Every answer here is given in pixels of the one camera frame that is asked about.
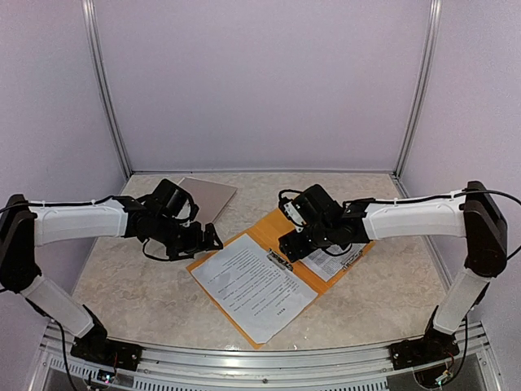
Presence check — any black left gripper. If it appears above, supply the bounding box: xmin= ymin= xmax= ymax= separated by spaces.
xmin=152 ymin=215 xmax=222 ymax=262

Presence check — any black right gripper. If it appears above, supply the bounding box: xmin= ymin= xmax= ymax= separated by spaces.
xmin=279 ymin=222 xmax=335 ymax=261

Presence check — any orange book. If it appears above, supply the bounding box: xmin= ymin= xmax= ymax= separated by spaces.
xmin=187 ymin=210 xmax=372 ymax=349

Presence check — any pink file folder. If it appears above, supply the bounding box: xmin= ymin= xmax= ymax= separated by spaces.
xmin=178 ymin=177 xmax=237 ymax=224

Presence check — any white printed sheet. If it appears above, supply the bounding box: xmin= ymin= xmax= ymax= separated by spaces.
xmin=190 ymin=234 xmax=318 ymax=345

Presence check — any orange folder edge clip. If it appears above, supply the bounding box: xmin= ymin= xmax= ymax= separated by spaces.
xmin=342 ymin=248 xmax=363 ymax=270

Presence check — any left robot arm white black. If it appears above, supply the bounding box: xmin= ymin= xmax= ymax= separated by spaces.
xmin=1 ymin=191 xmax=223 ymax=362

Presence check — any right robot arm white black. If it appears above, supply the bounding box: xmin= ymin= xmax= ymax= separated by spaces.
xmin=278 ymin=181 xmax=508 ymax=362

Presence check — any orange folder centre clip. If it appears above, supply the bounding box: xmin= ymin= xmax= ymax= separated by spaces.
xmin=267 ymin=250 xmax=293 ymax=272

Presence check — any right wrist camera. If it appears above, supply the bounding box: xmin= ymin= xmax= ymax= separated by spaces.
xmin=278 ymin=184 xmax=343 ymax=231

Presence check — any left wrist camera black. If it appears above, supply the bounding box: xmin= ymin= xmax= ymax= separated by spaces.
xmin=151 ymin=178 xmax=199 ymax=223

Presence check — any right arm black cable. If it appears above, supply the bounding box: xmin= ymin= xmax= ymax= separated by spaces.
xmin=366 ymin=189 xmax=521 ymax=261

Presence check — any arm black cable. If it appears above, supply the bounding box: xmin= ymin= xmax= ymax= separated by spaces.
xmin=0 ymin=194 xmax=115 ymax=215
xmin=366 ymin=189 xmax=521 ymax=261

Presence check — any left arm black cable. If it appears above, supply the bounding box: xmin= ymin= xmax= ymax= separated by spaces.
xmin=0 ymin=194 xmax=115 ymax=215

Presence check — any left aluminium frame post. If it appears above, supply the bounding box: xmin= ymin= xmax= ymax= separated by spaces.
xmin=81 ymin=0 xmax=134 ymax=179

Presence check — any aluminium frame post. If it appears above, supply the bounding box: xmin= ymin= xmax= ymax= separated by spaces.
xmin=81 ymin=0 xmax=134 ymax=179
xmin=393 ymin=0 xmax=442 ymax=180

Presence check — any front aluminium rail base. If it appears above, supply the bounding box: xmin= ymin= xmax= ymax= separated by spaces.
xmin=28 ymin=321 xmax=501 ymax=391

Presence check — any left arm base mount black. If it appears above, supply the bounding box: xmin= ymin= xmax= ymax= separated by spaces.
xmin=71 ymin=319 xmax=143 ymax=371

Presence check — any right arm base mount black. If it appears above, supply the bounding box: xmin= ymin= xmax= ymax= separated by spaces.
xmin=388 ymin=318 xmax=460 ymax=370

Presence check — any right aluminium frame post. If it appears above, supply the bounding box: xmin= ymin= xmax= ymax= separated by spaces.
xmin=393 ymin=0 xmax=442 ymax=180

